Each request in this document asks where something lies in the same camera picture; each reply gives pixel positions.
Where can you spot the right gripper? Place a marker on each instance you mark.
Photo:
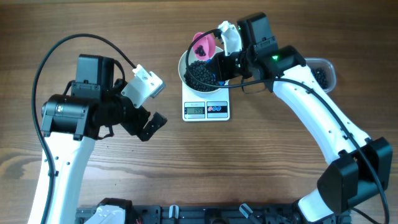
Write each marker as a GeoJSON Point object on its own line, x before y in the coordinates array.
{"type": "Point", "coordinates": [220, 70]}

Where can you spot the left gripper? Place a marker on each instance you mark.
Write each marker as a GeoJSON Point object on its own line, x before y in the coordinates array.
{"type": "Point", "coordinates": [135, 128]}

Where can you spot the pink scoop blue handle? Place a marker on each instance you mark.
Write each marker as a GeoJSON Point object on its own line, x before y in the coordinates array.
{"type": "Point", "coordinates": [208, 43]}

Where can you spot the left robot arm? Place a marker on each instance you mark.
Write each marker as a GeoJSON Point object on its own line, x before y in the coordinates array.
{"type": "Point", "coordinates": [71, 124]}

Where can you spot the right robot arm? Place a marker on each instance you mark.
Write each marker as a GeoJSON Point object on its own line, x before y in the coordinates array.
{"type": "Point", "coordinates": [358, 165]}

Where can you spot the black beans in bowl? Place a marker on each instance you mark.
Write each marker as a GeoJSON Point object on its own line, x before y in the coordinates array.
{"type": "Point", "coordinates": [200, 77]}

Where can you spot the black beans in scoop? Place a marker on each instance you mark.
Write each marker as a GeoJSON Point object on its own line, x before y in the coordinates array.
{"type": "Point", "coordinates": [200, 51]}

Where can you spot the white bowl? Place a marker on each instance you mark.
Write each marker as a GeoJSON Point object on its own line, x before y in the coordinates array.
{"type": "Point", "coordinates": [182, 69]}

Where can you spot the white digital kitchen scale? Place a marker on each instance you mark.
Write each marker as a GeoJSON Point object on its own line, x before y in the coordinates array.
{"type": "Point", "coordinates": [205, 106]}

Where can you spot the black beans in container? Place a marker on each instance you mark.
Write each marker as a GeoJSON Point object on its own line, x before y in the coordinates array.
{"type": "Point", "coordinates": [320, 76]}

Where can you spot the clear plastic container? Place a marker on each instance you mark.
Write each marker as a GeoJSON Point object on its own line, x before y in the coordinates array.
{"type": "Point", "coordinates": [328, 67]}

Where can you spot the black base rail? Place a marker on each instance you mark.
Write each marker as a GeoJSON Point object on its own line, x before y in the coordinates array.
{"type": "Point", "coordinates": [268, 214]}

